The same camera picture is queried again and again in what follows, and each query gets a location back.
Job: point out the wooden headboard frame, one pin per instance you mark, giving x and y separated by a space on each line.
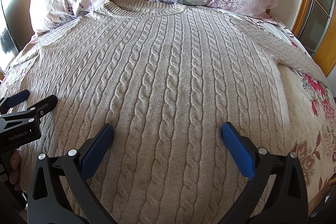
313 23

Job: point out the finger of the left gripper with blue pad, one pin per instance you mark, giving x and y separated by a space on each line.
40 109
6 103

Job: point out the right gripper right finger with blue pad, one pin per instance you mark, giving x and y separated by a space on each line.
275 191

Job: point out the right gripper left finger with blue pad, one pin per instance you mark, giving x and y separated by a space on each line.
48 202

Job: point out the floral bed sheet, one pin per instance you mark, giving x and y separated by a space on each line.
307 113

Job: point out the person's left hand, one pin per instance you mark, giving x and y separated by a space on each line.
15 162

